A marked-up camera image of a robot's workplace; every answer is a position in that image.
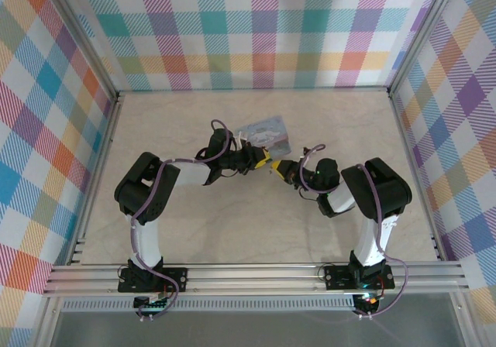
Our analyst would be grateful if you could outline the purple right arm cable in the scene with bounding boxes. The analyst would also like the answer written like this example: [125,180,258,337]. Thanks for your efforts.
[300,143,410,319]

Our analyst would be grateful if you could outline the slotted grey cable duct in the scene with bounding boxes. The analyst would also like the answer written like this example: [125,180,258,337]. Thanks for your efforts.
[61,298,357,314]

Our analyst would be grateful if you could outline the aluminium mounting rail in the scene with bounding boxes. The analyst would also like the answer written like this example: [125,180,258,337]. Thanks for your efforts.
[41,260,470,297]

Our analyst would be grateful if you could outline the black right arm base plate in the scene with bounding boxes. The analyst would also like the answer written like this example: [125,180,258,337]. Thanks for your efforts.
[323,263,395,290]

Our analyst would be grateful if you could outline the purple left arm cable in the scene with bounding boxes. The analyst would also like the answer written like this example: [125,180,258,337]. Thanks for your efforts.
[129,119,237,319]

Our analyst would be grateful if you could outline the clear plastic zip bag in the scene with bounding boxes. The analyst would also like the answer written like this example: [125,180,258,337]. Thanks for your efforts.
[235,114,294,161]

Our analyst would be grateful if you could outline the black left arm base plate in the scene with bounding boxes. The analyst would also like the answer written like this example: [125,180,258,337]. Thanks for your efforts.
[118,267,189,293]

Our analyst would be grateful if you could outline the aluminium frame post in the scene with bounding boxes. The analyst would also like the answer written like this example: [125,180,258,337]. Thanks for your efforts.
[386,0,464,96]
[38,0,119,100]

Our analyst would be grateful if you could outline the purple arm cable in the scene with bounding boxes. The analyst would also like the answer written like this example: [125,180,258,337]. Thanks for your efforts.
[300,143,410,319]
[129,119,237,319]

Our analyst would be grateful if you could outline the aluminium side rail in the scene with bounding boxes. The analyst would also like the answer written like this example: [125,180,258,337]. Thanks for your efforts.
[387,91,446,261]
[65,93,126,266]

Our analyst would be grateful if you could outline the aluminium thin cross rail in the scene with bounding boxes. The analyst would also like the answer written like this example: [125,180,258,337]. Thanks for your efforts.
[118,86,391,94]

